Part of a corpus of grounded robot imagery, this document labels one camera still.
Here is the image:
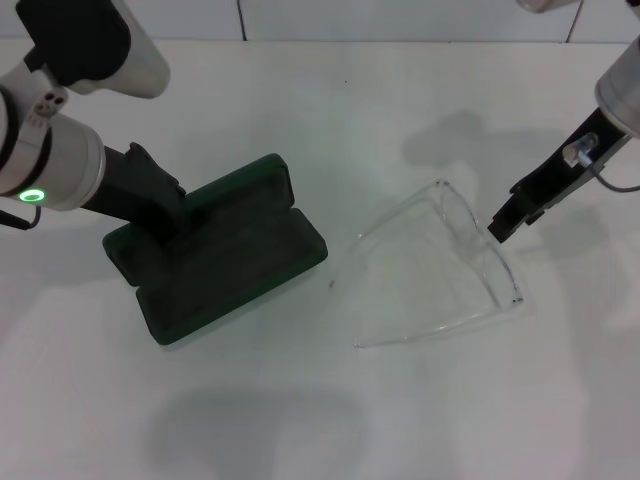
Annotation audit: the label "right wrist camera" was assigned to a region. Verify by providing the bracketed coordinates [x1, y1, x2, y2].
[516, 0, 557, 15]

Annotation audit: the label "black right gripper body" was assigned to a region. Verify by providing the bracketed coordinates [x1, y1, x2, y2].
[508, 105, 632, 214]

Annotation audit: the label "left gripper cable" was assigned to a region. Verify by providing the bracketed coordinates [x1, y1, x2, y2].
[0, 206, 44, 232]

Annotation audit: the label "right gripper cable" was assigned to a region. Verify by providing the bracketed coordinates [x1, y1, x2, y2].
[562, 131, 640, 194]

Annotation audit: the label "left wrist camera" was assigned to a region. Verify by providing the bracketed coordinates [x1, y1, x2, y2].
[14, 0, 171, 100]

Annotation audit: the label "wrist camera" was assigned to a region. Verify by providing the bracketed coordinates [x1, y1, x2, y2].
[14, 0, 171, 100]
[516, 0, 557, 15]

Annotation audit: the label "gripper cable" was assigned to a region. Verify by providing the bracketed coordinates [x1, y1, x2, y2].
[562, 131, 640, 194]
[0, 206, 44, 232]

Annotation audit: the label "clear white glasses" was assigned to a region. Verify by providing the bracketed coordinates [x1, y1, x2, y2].
[352, 178, 526, 351]

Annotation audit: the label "green glasses case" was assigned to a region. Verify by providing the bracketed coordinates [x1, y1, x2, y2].
[102, 153, 329, 347]

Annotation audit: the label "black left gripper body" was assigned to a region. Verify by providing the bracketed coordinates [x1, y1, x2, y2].
[79, 141, 189, 245]

